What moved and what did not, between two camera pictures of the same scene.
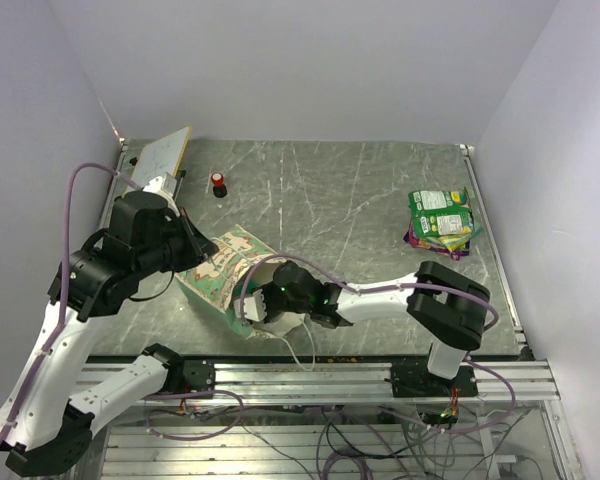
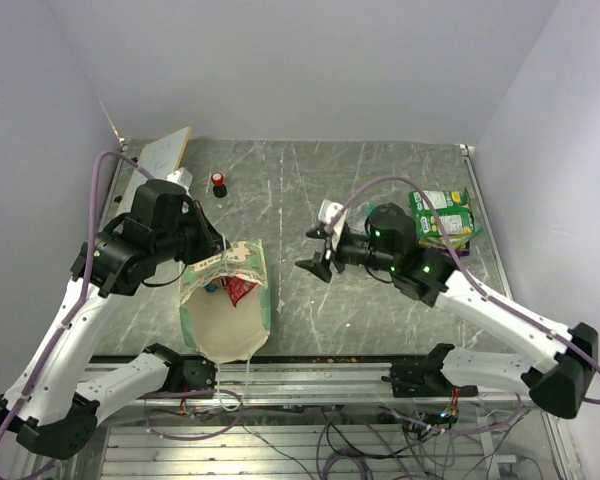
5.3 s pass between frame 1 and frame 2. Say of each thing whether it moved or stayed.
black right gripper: moved
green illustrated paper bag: moved
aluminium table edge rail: stayed
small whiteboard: stayed
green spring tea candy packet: stayed
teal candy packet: moved
